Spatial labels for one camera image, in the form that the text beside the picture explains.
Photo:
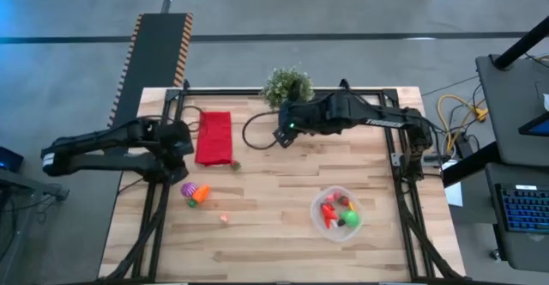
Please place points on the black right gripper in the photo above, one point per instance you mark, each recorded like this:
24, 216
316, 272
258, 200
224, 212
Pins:
304, 115

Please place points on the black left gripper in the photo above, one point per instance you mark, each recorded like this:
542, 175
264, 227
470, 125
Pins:
171, 139

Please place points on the purple toy cabbage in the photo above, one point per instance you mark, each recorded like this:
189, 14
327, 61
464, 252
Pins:
188, 189

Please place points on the orange toy carrot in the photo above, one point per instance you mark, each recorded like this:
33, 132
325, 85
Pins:
200, 194

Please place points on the small red green toy fruit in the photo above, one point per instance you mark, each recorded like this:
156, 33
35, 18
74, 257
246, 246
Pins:
235, 165

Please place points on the pale pink toy piece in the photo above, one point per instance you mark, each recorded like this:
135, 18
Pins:
223, 218

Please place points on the pink-red toy fruit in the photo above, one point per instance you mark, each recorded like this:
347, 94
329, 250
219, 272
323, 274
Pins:
331, 198

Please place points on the red toy chili pepper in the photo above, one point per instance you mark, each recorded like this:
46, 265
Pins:
328, 214

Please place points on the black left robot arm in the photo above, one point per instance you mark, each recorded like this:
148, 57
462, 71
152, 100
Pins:
86, 141

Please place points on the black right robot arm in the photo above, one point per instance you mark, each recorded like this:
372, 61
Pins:
386, 119

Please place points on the clear plastic tupperware bowl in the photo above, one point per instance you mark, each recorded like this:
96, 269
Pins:
317, 225

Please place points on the red folded cloth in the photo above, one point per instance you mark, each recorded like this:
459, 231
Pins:
214, 139

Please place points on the small potted green plant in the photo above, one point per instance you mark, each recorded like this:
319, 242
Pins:
279, 83

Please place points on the black striped-edge floor mat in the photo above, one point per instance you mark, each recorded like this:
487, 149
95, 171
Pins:
154, 49

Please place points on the grey side stand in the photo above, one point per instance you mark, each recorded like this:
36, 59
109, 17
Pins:
25, 182

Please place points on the blue-lit dark device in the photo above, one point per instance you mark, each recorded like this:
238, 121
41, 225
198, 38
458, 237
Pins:
8, 160

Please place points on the white paper sheet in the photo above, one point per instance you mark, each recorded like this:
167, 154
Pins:
454, 192

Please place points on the black desk support bar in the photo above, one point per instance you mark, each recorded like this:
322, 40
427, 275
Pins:
469, 165

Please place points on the grey desk top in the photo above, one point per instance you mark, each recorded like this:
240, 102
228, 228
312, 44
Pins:
506, 113

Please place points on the backlit black keyboard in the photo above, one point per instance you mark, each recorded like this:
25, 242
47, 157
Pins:
525, 210

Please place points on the dark tablet with blue screen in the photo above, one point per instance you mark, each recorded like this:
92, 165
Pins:
538, 126

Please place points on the black slanted pole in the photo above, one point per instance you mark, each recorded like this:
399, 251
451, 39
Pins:
521, 42

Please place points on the black metal table frame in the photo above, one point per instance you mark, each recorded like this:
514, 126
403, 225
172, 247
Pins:
240, 91

